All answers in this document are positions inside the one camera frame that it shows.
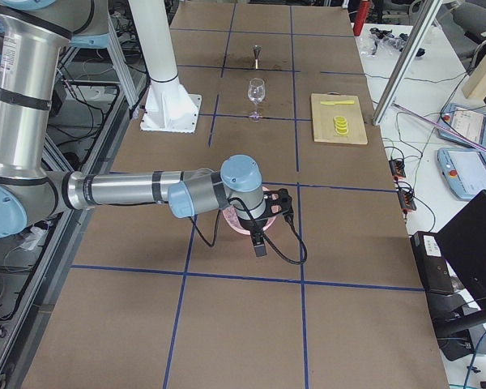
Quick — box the aluminium frame post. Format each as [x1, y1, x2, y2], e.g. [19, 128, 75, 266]
[372, 0, 442, 126]

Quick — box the bamboo cutting board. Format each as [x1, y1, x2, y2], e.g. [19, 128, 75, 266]
[310, 93, 368, 145]

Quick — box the steel double jigger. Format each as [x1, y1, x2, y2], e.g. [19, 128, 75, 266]
[253, 45, 262, 70]

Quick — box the yellow plastic knife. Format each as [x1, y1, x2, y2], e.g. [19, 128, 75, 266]
[319, 100, 356, 106]

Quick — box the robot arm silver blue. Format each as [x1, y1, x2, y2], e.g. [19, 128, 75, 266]
[0, 1, 272, 238]

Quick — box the plastic bag clutter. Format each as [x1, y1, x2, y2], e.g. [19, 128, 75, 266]
[357, 28, 409, 57]

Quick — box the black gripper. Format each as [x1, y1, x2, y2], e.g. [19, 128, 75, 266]
[237, 217, 273, 241]

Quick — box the clear wine glass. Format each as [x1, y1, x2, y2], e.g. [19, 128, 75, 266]
[247, 78, 266, 122]

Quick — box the teach pendant far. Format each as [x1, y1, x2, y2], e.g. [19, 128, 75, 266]
[437, 103, 486, 146]

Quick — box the teach pendant near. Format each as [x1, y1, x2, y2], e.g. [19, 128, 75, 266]
[437, 147, 486, 201]

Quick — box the black monitor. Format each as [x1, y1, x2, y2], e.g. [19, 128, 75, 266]
[435, 190, 486, 307]

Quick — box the black box with label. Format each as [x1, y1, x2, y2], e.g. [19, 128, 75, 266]
[410, 231, 458, 296]

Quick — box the teach pendant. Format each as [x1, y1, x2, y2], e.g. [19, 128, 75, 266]
[437, 103, 486, 146]
[437, 147, 486, 201]

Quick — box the pink bowl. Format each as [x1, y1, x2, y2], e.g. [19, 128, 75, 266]
[222, 186, 276, 236]

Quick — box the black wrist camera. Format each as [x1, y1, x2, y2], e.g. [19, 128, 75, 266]
[263, 188, 293, 217]

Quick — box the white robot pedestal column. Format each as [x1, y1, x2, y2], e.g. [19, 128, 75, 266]
[129, 0, 202, 134]

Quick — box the red cylinder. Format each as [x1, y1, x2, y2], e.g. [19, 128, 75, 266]
[353, 0, 371, 36]

